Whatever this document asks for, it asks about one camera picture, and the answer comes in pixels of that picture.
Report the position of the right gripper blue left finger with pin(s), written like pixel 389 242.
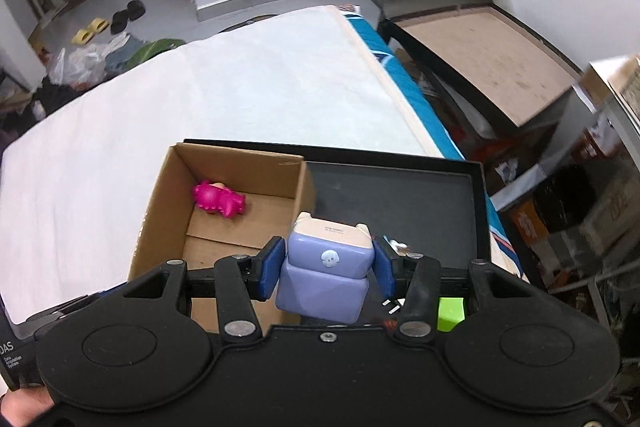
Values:
pixel 267 267

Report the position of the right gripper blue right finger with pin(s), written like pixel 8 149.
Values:
pixel 384 266

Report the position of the lavender block toy figure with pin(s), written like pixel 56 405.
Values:
pixel 324 272

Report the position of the green plastic cube box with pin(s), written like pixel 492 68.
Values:
pixel 450 313

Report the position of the brown cardboard box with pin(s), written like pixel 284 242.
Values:
pixel 276 188

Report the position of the magenta hooded toy figure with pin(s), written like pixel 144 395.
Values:
pixel 218 199

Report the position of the blue red keychain figure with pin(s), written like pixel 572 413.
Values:
pixel 401 249

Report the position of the person's left hand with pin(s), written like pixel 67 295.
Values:
pixel 21 407

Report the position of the black tray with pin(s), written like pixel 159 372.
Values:
pixel 433 205

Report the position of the black framed wooden board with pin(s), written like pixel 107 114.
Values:
pixel 509 73

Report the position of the white plastic bag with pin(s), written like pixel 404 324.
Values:
pixel 84 67

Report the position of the black slippers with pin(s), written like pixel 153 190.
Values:
pixel 134 10

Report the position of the yellow slippers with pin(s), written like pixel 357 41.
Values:
pixel 85 35

